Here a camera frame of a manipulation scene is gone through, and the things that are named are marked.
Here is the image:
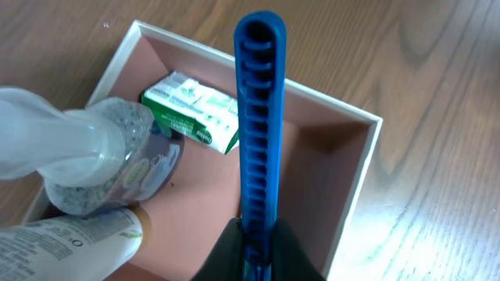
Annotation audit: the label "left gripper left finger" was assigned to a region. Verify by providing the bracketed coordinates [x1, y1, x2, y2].
[191, 218, 244, 281]

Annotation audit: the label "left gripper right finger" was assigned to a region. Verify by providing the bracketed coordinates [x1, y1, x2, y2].
[271, 219, 325, 281]

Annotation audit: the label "white Pantene tube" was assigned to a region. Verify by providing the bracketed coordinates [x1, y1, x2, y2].
[1, 207, 151, 281]

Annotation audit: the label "blue soap pump bottle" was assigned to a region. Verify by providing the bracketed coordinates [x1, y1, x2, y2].
[1, 87, 184, 215]

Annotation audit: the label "green white soap bar package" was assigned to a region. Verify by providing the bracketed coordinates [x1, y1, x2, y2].
[141, 71, 239, 155]

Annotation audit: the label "blue disposable razor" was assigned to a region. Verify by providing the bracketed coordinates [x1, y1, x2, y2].
[234, 11, 287, 281]

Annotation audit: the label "white box with pink interior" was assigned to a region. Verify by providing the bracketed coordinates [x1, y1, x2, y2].
[89, 21, 382, 280]

